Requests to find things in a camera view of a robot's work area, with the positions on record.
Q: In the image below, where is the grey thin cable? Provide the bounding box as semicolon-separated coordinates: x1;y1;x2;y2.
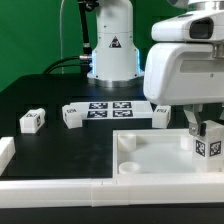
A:
59;0;67;75

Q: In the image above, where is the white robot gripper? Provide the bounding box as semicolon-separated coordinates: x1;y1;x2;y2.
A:
143;11;224;136

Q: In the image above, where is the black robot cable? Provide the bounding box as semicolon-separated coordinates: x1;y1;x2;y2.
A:
42;55;93;75

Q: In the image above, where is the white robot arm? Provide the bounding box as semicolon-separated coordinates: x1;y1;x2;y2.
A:
83;0;224;136

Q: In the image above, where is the white marker tag plate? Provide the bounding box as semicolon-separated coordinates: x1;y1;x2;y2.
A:
71;101;153;120

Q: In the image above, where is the white square tabletop tray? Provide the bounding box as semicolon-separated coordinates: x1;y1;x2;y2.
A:
112;128;224;178

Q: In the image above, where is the white front fence rail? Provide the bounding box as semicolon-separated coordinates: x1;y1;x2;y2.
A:
0;173;224;208

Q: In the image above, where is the white left fence piece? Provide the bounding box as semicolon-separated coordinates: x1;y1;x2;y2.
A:
0;137;15;176

